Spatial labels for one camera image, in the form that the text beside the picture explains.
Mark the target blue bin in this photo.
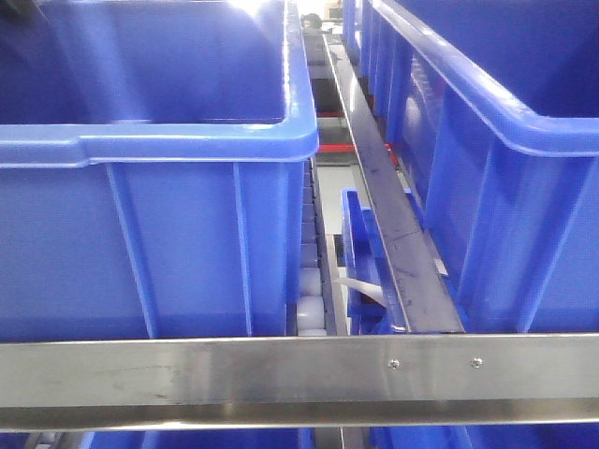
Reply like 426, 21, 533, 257
1, 1, 318, 341

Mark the blue bin right neighbour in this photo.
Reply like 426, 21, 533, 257
343, 1, 598, 333

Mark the far steel shelf right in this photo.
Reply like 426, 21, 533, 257
0, 32, 599, 434

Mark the white roller track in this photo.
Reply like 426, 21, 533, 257
296, 161, 327, 337

